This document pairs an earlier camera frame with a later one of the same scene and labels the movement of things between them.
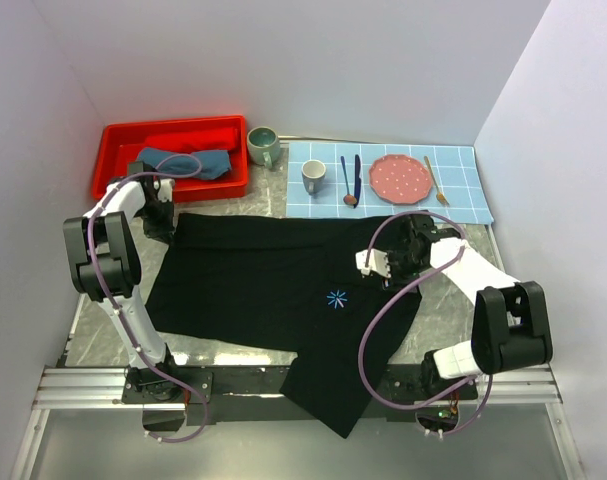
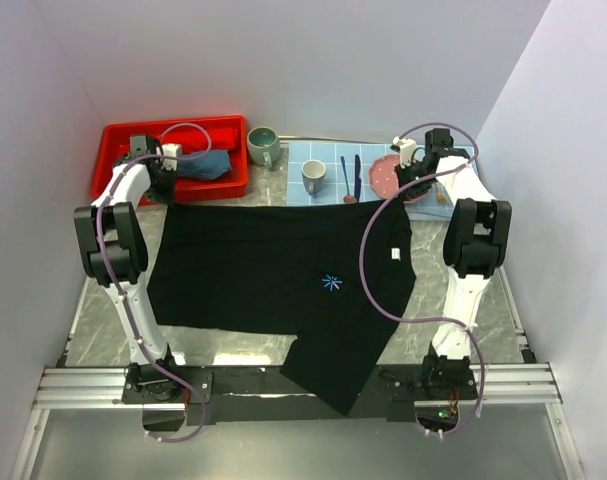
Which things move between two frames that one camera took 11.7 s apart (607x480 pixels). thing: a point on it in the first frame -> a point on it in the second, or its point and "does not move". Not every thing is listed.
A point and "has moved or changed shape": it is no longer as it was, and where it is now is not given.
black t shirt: x=287 y=284 has moved or changed shape
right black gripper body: x=403 y=266 -> x=415 y=182
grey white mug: x=313 y=173 does not move
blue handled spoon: x=349 y=198 does not move
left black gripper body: x=157 y=218 -> x=162 y=190
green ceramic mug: x=263 y=145 does not move
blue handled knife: x=357 y=180 does not move
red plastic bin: x=122 y=142 does not move
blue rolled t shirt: x=206 y=164 does not move
